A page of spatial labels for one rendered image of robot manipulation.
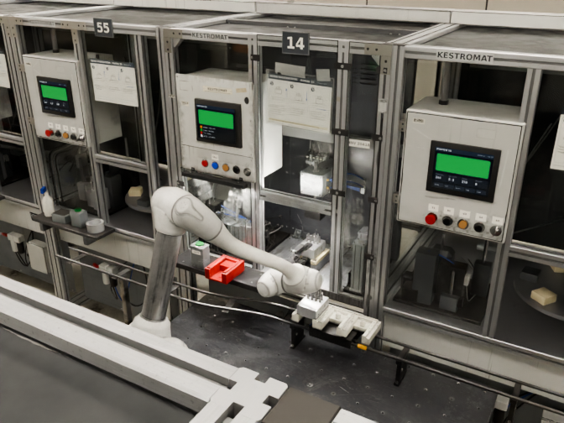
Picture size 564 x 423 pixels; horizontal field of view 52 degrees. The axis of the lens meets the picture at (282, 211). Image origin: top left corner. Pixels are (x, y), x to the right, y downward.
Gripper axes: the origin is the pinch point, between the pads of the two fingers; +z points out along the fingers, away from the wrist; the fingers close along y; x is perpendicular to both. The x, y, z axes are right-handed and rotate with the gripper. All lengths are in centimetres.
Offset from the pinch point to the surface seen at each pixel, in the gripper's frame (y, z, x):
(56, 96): 63, -17, 143
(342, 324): -12.6, -30.6, -33.1
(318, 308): -7.8, -31.2, -22.0
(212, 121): 64, -17, 41
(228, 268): -4.0, -27.0, 28.0
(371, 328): -12, -28, -45
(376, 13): 106, 65, -3
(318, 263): -4.7, -0.2, -6.4
